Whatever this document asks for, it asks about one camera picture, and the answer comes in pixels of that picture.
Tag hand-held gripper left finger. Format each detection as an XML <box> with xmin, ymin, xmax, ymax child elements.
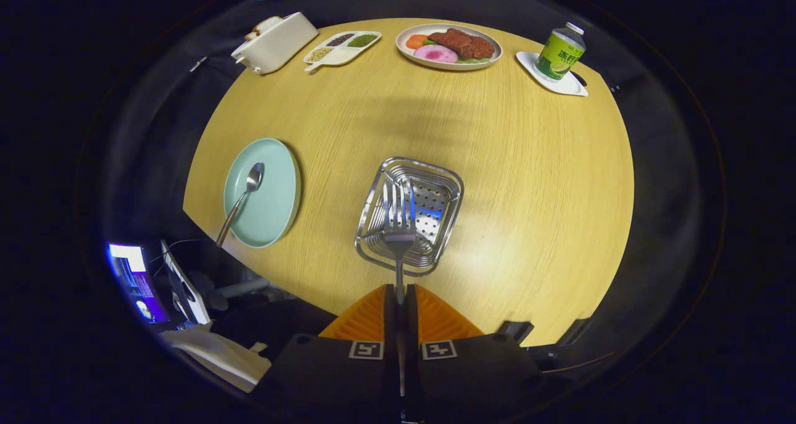
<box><xmin>258</xmin><ymin>284</ymin><xmax>402</xmax><ymax>424</ymax></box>

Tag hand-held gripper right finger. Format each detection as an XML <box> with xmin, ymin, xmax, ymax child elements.
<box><xmin>401</xmin><ymin>284</ymin><xmax>542</xmax><ymax>424</ymax></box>

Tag metal fork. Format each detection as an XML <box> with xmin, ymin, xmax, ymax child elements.
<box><xmin>381</xmin><ymin>177</ymin><xmax>419</xmax><ymax>400</ymax></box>

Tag metal spoon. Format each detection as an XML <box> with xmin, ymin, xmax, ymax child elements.
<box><xmin>216</xmin><ymin>162</ymin><xmax>265</xmax><ymax>247</ymax></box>

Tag black table edge clamp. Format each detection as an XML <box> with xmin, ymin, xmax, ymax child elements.
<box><xmin>496</xmin><ymin>320</ymin><xmax>534</xmax><ymax>345</ymax></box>
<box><xmin>557</xmin><ymin>318</ymin><xmax>591</xmax><ymax>347</ymax></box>

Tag white crumpled cloth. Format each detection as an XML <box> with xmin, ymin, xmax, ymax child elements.
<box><xmin>163</xmin><ymin>325</ymin><xmax>272</xmax><ymax>394</ymax></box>

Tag grey metal tube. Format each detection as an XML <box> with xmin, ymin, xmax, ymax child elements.
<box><xmin>215</xmin><ymin>278</ymin><xmax>271</xmax><ymax>300</ymax></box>

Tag white laptop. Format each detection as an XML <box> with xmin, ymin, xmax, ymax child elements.
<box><xmin>160</xmin><ymin>239</ymin><xmax>212</xmax><ymax>325</ymax></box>

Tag perforated metal basket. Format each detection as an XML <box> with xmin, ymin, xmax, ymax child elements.
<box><xmin>354</xmin><ymin>157</ymin><xmax>465</xmax><ymax>277</ymax></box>

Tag light green plate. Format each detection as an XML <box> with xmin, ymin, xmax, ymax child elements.
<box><xmin>223</xmin><ymin>138</ymin><xmax>302</xmax><ymax>249</ymax></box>

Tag lit computer monitor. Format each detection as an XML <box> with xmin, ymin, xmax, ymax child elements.
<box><xmin>109</xmin><ymin>244</ymin><xmax>169</xmax><ymax>323</ymax></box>

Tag white square coaster tray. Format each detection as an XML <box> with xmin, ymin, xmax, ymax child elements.
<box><xmin>516</xmin><ymin>51</ymin><xmax>589</xmax><ymax>97</ymax></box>

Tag white divided dish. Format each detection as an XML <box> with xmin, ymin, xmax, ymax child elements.
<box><xmin>303</xmin><ymin>30</ymin><xmax>382</xmax><ymax>73</ymax></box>

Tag pink round food slice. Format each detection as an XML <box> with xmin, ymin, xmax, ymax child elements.
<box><xmin>414</xmin><ymin>44</ymin><xmax>459</xmax><ymax>63</ymax></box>

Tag white round food plate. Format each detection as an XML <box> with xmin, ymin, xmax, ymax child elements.
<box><xmin>396</xmin><ymin>24</ymin><xmax>503</xmax><ymax>71</ymax></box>

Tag brown meat pieces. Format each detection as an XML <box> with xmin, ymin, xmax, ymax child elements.
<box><xmin>428</xmin><ymin>29</ymin><xmax>496</xmax><ymax>60</ymax></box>

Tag green label drink bottle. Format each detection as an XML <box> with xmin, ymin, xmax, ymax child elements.
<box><xmin>534</xmin><ymin>22</ymin><xmax>586</xmax><ymax>81</ymax></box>

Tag white toaster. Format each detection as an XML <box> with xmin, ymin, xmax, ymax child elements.
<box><xmin>231</xmin><ymin>12</ymin><xmax>319</xmax><ymax>75</ymax></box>

